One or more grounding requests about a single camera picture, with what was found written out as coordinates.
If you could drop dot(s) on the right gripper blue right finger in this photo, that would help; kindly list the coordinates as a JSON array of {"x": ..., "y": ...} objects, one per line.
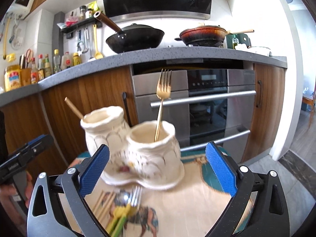
[{"x": 225, "y": 174}]

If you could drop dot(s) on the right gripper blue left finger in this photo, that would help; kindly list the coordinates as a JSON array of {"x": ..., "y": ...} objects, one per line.
[{"x": 92, "y": 170}]

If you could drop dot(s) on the wooden chopstick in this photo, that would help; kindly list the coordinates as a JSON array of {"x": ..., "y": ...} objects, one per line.
[
  {"x": 74, "y": 108},
  {"x": 107, "y": 207},
  {"x": 99, "y": 200}
]

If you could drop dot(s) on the yellow handled spoon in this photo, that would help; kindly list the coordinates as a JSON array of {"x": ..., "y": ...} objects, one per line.
[{"x": 117, "y": 211}]

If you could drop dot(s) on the green handled utensil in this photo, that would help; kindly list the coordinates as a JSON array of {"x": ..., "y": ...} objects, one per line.
[{"x": 119, "y": 225}]

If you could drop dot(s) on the gold metal fork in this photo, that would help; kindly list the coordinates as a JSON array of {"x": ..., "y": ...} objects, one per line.
[{"x": 163, "y": 92}]

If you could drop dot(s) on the silver fork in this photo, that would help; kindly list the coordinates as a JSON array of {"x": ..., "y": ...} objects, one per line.
[{"x": 133, "y": 202}]

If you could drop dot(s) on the person's left hand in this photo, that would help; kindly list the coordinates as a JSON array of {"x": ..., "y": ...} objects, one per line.
[{"x": 7, "y": 191}]

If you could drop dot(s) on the horse print quilted mat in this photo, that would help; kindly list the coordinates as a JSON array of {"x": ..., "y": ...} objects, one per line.
[{"x": 189, "y": 209}]

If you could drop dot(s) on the white ceramic double utensil holder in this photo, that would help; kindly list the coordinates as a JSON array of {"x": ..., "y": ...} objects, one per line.
[{"x": 135, "y": 157}]

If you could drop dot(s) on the stainless steel oven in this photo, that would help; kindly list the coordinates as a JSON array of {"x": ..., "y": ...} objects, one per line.
[{"x": 211, "y": 105}]

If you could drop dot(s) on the wooden cabinet door right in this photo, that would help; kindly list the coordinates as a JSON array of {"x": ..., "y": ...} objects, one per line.
[{"x": 269, "y": 87}]

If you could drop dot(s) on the wooden cabinet door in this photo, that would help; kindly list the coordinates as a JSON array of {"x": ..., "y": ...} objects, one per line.
[
  {"x": 269, "y": 87},
  {"x": 87, "y": 93}
]

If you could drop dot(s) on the yellow lid jar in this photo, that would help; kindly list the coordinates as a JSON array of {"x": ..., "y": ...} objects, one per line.
[{"x": 12, "y": 77}]

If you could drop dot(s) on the wooden cabinet door left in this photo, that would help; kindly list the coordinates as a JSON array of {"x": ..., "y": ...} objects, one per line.
[{"x": 87, "y": 93}]

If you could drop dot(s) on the clear oil bottle yellow cap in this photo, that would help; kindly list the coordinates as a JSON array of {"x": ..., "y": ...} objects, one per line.
[{"x": 56, "y": 61}]

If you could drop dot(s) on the grey speckled countertop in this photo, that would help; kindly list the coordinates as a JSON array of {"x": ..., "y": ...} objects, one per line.
[{"x": 137, "y": 57}]

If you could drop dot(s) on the yellow spatula hanging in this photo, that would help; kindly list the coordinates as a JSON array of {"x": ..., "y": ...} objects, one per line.
[{"x": 98, "y": 54}]

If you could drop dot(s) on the red brown enamel pan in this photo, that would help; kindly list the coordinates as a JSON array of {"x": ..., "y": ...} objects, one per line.
[{"x": 206, "y": 36}]

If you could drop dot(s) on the white water heater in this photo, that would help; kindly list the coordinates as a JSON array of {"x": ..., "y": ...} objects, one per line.
[{"x": 20, "y": 8}]

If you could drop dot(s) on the black wall shelf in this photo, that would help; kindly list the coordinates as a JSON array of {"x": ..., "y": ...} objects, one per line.
[{"x": 81, "y": 24}]

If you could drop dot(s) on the black wok with wooden handle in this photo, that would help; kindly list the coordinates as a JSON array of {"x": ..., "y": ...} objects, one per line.
[{"x": 131, "y": 38}]

